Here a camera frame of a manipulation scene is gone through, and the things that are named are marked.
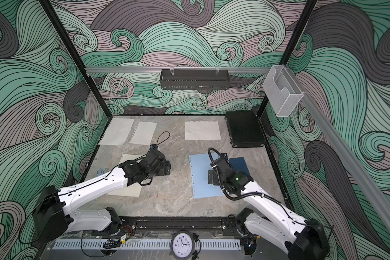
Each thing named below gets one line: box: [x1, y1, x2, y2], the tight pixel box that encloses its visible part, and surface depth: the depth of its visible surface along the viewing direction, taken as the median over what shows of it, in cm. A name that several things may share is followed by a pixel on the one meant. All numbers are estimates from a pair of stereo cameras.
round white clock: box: [169, 231, 195, 260], surface depth 68 cm
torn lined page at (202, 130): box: [184, 120, 222, 141], surface depth 116 cm
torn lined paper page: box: [97, 117, 135, 146], surface depth 113 cm
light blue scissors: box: [96, 167, 109, 177], surface depth 94 cm
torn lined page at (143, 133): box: [128, 121, 158, 146], surface depth 112 cm
